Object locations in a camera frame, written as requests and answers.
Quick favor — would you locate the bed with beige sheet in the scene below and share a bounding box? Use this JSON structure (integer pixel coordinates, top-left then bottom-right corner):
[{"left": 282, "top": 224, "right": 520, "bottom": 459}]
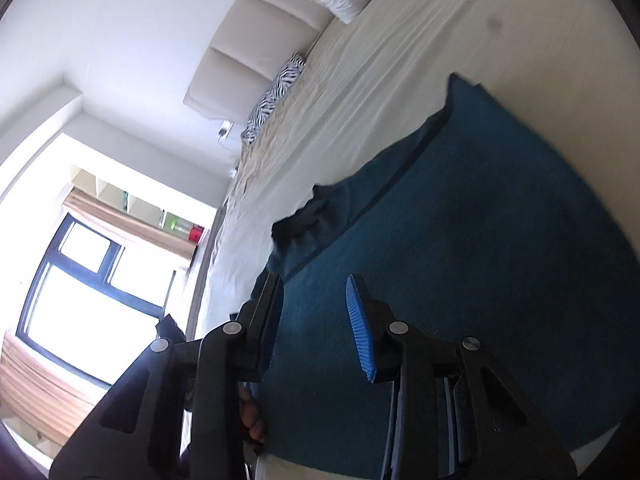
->
[{"left": 180, "top": 0, "right": 640, "bottom": 480}]

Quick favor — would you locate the green plastic item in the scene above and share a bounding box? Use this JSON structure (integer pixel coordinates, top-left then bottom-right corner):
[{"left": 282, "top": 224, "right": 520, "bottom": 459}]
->
[{"left": 162, "top": 212, "right": 193, "bottom": 236}]

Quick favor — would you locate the dark framed window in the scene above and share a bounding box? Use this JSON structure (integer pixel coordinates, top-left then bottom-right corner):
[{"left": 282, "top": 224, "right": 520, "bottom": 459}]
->
[{"left": 15, "top": 212, "right": 178, "bottom": 388}]

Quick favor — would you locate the tan curtain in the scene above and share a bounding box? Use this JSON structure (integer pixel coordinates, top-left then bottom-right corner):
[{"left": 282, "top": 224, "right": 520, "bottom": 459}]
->
[
  {"left": 0, "top": 330, "right": 111, "bottom": 446},
  {"left": 62, "top": 187, "right": 196, "bottom": 261}
]

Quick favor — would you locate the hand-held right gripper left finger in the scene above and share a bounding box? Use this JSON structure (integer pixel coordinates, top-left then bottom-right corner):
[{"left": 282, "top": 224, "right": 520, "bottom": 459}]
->
[{"left": 49, "top": 272, "right": 286, "bottom": 480}]

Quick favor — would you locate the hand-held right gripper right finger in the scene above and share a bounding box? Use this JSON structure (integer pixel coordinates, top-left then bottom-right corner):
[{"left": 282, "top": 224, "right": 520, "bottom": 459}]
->
[{"left": 346, "top": 274, "right": 583, "bottom": 480}]

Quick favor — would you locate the person's left hand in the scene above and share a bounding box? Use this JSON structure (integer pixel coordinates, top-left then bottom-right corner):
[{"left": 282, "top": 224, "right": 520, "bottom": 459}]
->
[{"left": 237, "top": 387, "right": 266, "bottom": 457}]

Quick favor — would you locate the white wall shelf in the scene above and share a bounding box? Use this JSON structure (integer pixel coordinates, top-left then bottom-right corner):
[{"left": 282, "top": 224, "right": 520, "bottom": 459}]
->
[{"left": 70, "top": 165, "right": 206, "bottom": 246}]

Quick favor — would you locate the beige padded headboard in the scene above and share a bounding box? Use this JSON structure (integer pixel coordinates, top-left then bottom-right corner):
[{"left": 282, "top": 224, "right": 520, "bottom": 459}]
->
[{"left": 184, "top": 0, "right": 341, "bottom": 120}]

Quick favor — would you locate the zebra print pillow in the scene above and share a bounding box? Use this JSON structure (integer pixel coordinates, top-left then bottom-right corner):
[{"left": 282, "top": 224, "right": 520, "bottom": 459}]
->
[{"left": 241, "top": 52, "right": 307, "bottom": 143}]

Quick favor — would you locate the dark teal knit sweater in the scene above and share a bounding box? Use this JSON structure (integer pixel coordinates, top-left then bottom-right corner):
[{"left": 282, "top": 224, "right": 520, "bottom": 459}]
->
[{"left": 247, "top": 72, "right": 640, "bottom": 480}]

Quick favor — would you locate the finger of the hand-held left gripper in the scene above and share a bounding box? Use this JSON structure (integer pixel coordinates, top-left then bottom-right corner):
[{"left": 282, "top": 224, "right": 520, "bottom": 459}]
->
[{"left": 155, "top": 314, "right": 187, "bottom": 346}]

